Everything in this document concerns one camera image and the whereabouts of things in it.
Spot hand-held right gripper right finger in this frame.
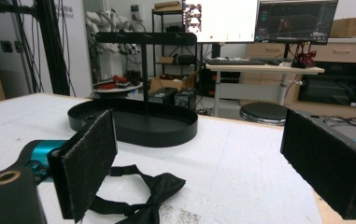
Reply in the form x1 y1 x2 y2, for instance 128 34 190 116
279 108 356 220

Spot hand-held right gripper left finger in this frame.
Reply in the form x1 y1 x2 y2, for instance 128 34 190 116
48 109 119 224

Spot black stand with oval tray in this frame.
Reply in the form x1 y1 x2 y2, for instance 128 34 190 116
66 31 199 148

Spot black bow tie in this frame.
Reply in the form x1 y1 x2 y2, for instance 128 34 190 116
88 164 187 224

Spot round black stool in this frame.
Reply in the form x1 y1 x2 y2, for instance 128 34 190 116
238 102 290 126

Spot round white table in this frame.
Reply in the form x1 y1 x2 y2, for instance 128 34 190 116
93 81 144 95

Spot black built-in oven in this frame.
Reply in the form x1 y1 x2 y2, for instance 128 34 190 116
297 61 356 107

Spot red and black parts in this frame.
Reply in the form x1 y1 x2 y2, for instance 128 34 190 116
97 74 131 91

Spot black computer case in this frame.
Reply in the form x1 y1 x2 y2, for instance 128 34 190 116
149 86 178 105
174 87 197 110

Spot red and black device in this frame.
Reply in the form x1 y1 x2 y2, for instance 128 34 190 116
291 49 319 69

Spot open cardboard box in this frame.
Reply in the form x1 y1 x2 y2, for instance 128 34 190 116
149 72 199 94

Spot light wooden cabinet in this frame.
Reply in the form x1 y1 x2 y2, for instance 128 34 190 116
240 37 356 115

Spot light wooden desk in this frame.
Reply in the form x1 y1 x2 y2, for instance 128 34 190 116
205 63 326 118

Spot white robot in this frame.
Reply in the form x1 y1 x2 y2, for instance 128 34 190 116
84 9 143 81

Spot black metal shelf rack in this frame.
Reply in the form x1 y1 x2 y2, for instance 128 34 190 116
151 8 199 82

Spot black keyboard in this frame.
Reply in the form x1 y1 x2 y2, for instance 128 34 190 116
205 58 267 66

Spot cardboard box on cabinet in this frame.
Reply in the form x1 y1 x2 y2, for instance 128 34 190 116
329 17 356 39

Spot monitor with dark screen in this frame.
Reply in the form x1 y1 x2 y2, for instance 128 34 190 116
254 0 339 46

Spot monitor with white screen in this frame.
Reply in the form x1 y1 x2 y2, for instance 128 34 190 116
182 0 260 44

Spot flat cardboard box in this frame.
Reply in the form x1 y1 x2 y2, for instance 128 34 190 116
153 0 183 13

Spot black cables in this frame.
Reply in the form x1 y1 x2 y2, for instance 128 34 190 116
320 115 356 129

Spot black metal frame stand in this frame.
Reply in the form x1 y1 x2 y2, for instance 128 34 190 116
0 0 71 96

